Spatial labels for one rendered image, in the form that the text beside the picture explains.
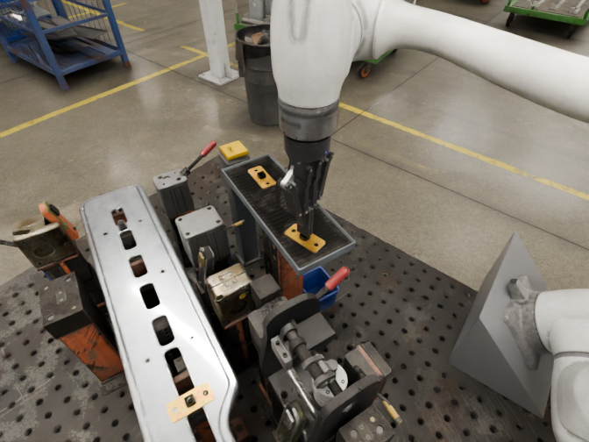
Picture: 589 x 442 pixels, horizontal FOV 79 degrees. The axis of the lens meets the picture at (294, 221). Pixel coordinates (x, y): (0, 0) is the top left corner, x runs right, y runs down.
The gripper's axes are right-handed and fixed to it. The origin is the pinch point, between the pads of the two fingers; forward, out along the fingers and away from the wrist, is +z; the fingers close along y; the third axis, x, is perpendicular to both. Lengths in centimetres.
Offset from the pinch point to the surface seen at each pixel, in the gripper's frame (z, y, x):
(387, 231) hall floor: 121, -121, -26
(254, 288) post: 11.6, 12.7, -2.6
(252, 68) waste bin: 68, -158, -179
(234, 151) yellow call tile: 5.2, -12.1, -34.1
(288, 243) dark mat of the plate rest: 5.3, 3.2, -1.6
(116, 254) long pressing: 21, 24, -42
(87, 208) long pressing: 21, 20, -64
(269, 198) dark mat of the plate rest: 5.3, -4.3, -13.9
